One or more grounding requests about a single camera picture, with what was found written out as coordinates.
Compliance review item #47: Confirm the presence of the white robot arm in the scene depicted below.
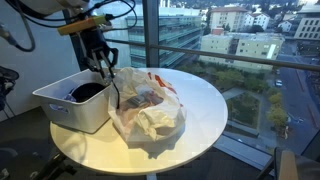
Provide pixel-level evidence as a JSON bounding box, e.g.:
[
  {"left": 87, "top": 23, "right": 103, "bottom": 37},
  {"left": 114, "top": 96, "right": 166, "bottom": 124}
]
[{"left": 7, "top": 0, "right": 118, "bottom": 83}]

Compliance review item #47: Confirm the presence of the round white table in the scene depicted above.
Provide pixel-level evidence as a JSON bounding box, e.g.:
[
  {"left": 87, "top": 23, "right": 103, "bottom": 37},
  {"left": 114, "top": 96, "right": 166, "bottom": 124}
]
[{"left": 50, "top": 68, "right": 228, "bottom": 176}]

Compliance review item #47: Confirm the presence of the black chair at left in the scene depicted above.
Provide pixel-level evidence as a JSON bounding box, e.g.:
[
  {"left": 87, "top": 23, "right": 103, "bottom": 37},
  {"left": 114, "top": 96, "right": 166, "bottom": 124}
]
[{"left": 0, "top": 66, "right": 19, "bottom": 111}]

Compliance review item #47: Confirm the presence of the metal window railing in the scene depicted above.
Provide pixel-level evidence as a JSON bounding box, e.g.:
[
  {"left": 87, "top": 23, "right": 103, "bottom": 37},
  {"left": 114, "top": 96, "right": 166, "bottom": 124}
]
[{"left": 106, "top": 39, "right": 320, "bottom": 71}]

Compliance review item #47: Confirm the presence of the black cap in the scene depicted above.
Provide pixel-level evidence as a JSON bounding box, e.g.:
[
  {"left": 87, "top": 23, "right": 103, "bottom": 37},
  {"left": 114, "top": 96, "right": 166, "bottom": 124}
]
[{"left": 70, "top": 83, "right": 105, "bottom": 103}]

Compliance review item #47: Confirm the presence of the purple white knitted cloth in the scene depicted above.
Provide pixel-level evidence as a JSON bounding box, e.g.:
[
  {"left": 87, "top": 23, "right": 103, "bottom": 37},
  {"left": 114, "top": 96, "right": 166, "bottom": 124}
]
[{"left": 63, "top": 88, "right": 77, "bottom": 102}]

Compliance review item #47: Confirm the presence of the wooden chair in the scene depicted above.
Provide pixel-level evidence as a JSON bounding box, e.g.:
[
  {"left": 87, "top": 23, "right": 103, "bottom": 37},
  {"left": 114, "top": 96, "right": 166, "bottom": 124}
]
[{"left": 258, "top": 147, "right": 320, "bottom": 180}]

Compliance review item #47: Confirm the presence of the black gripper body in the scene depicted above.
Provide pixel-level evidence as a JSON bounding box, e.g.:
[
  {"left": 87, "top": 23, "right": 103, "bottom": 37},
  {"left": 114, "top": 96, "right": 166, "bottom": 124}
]
[{"left": 80, "top": 28, "right": 119, "bottom": 66}]

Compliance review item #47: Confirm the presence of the black tripod stand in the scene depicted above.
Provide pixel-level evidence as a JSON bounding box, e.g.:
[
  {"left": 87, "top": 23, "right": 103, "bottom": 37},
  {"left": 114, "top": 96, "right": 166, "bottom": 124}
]
[{"left": 30, "top": 153, "right": 76, "bottom": 180}]

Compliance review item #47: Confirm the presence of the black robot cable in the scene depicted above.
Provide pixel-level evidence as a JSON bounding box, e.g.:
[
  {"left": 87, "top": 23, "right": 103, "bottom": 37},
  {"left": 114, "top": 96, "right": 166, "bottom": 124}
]
[{"left": 0, "top": 0, "right": 138, "bottom": 53}]

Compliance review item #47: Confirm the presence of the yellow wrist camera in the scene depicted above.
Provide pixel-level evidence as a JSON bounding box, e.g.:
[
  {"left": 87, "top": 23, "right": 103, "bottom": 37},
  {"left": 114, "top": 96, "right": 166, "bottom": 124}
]
[{"left": 57, "top": 15, "right": 111, "bottom": 35}]

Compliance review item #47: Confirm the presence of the small black box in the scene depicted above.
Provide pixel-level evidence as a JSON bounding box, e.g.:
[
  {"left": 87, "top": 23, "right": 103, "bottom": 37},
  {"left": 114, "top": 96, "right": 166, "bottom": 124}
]
[{"left": 126, "top": 96, "right": 147, "bottom": 108}]

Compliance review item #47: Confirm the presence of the white plastic basket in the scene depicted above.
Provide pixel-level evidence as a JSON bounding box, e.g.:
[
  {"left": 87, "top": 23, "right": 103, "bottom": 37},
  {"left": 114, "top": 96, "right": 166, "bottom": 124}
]
[{"left": 33, "top": 70, "right": 110, "bottom": 133}]

